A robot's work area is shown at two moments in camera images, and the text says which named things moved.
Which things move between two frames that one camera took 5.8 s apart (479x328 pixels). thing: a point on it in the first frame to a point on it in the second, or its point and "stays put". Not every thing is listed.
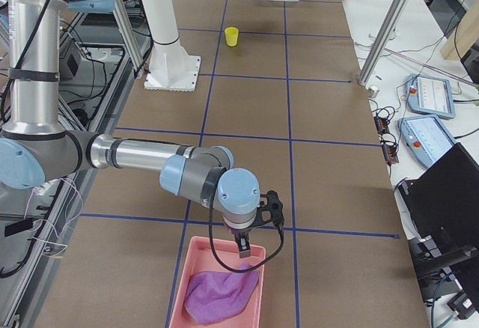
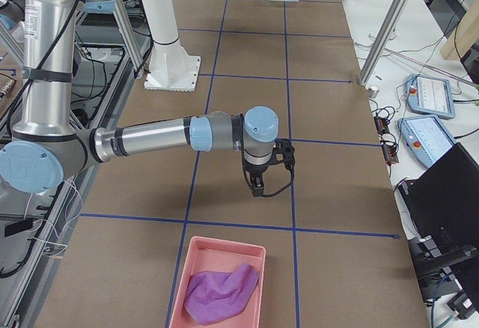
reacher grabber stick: x=477 y=85 stays put
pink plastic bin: x=202 y=257 stays put
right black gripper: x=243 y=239 to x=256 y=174
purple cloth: x=212 y=296 stays put
